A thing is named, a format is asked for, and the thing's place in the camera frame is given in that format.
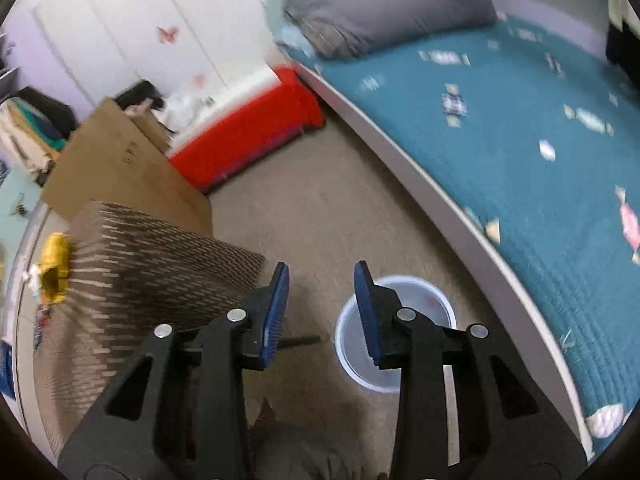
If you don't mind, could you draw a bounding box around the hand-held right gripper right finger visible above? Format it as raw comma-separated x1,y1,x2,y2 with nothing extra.
353,260,588,480

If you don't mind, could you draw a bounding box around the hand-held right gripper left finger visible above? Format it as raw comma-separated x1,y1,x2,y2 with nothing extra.
57,261,291,480

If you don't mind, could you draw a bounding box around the pale blue plastic bin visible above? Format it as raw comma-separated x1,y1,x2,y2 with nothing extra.
334,275,458,394

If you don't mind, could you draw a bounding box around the pile of snack wrappers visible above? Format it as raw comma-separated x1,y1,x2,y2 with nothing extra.
22,232,73,356

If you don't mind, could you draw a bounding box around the round table with striped cloth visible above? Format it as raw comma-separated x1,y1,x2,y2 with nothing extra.
32,201,321,461

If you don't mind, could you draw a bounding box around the person's leg in grey shorts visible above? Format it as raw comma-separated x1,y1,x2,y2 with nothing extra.
250,400,391,480

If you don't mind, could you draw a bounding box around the red storage bench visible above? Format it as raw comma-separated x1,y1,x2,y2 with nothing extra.
167,67,327,195

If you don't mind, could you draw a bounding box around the teal candy-print bed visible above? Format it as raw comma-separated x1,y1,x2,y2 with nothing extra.
280,15,640,461

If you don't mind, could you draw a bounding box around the large cardboard box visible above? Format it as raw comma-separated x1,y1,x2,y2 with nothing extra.
40,99,213,236

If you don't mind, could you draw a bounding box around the white wardrobe ledge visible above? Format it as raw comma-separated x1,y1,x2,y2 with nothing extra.
170,65,286,156

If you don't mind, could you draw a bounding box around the white plastic bag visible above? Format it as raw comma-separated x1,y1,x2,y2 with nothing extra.
162,92,216,126

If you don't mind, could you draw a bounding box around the black bag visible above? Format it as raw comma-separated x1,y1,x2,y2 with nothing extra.
115,80,166,111

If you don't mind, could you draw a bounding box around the mint drawer cabinet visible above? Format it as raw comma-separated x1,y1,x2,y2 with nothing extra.
0,162,48,271

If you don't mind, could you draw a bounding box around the light blue pillow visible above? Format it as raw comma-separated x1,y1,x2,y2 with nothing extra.
277,25,321,58

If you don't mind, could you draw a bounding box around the blue container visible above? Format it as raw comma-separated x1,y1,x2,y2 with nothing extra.
0,340,16,401

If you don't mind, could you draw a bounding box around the grey folded duvet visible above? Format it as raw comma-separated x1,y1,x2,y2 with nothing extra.
282,0,498,61

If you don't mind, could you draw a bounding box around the beige hanging garment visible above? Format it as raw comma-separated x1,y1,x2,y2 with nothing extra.
0,105,56,176

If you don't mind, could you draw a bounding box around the teal hanging garment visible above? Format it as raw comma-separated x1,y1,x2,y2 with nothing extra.
7,99,68,153

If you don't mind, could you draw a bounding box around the black hanging garment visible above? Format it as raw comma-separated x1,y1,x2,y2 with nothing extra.
17,87,78,133

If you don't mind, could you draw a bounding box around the white wardrobe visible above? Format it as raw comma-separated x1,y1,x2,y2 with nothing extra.
30,0,281,116

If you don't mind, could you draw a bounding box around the black cloth beside bed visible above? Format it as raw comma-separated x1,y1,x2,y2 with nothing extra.
606,0,640,83

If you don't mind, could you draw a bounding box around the white bed frame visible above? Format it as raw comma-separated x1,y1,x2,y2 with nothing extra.
295,60,596,461

